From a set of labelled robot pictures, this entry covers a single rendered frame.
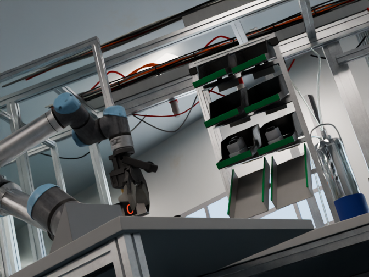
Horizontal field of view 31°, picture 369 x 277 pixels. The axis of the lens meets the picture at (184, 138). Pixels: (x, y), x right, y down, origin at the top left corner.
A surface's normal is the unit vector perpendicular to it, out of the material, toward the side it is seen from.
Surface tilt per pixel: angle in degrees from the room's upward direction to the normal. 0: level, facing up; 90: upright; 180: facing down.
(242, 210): 45
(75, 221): 90
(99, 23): 180
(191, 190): 90
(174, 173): 90
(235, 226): 90
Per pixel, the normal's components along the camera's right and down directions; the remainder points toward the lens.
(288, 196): -0.48, -0.79
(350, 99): -0.27, -0.29
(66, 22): 0.25, 0.90
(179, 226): 0.70, -0.42
